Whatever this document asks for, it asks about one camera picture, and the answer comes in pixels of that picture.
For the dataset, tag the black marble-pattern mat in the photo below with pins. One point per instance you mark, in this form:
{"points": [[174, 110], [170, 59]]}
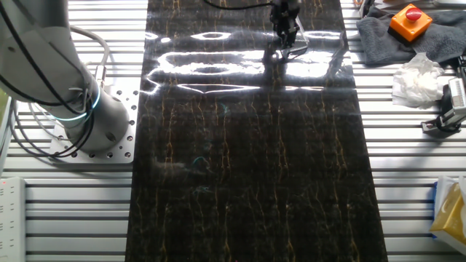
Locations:
{"points": [[236, 174]]}

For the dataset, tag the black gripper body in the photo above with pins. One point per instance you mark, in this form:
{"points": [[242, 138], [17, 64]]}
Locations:
{"points": [[284, 16]]}

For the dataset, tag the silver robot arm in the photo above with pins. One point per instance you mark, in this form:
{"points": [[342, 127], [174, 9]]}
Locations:
{"points": [[43, 65]]}

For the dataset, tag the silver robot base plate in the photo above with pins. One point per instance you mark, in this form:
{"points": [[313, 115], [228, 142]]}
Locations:
{"points": [[123, 145]]}

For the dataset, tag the white power strip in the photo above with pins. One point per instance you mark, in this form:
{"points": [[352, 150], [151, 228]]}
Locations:
{"points": [[11, 218]]}

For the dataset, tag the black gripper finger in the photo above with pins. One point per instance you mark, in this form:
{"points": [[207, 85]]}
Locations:
{"points": [[277, 31], [289, 41]]}

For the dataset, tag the yellow tissue pack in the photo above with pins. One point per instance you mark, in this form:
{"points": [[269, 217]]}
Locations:
{"points": [[449, 214]]}

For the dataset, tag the crumpled white tissue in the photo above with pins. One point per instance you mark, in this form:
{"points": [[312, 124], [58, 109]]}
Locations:
{"points": [[418, 83]]}

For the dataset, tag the orange emergency stop box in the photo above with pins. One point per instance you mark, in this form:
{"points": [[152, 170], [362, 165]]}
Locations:
{"points": [[409, 25]]}

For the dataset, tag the grey cloth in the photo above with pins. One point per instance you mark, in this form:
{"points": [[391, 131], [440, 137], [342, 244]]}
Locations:
{"points": [[378, 40]]}

